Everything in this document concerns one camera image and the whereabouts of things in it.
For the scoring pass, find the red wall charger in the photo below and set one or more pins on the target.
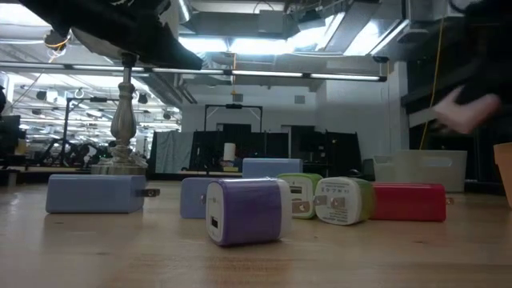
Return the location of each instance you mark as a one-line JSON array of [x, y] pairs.
[[412, 202]]

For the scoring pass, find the green white USB charger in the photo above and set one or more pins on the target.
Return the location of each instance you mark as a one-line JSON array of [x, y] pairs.
[[298, 192], [340, 200]]

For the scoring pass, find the white plastic bin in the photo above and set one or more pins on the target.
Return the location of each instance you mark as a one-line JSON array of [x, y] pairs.
[[424, 172]]

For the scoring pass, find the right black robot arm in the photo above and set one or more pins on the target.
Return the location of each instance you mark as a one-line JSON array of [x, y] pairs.
[[488, 24]]

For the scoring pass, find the black gantry frame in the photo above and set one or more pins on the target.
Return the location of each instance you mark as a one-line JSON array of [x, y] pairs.
[[234, 106]]

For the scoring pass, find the black partition panels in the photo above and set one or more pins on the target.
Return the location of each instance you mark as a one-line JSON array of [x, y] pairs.
[[340, 152]]

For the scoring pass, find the table lamp silver base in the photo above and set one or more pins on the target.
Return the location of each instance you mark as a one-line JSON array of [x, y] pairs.
[[124, 120]]

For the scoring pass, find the round black ceiling device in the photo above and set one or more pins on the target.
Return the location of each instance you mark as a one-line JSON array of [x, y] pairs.
[[56, 42]]

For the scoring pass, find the purple white USB charger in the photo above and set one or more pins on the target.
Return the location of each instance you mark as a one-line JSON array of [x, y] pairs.
[[248, 210]]

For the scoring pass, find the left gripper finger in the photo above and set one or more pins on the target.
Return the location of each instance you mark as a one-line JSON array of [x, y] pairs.
[[164, 48]]

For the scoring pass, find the black monitor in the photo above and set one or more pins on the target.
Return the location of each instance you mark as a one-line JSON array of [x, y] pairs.
[[9, 132]]

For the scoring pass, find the light blue wall charger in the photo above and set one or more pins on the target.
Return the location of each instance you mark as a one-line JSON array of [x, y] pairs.
[[94, 194], [272, 168], [192, 198]]

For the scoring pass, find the white paper roll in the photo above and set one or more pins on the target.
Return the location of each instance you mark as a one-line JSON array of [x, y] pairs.
[[229, 152]]

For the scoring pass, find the grey curtain panel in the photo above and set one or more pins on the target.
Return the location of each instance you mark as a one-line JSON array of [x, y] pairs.
[[174, 152]]

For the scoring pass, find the black camera stand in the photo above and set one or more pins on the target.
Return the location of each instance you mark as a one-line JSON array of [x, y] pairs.
[[98, 99]]

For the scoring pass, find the overhead light bar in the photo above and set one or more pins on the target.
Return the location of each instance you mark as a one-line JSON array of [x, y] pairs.
[[264, 74]]

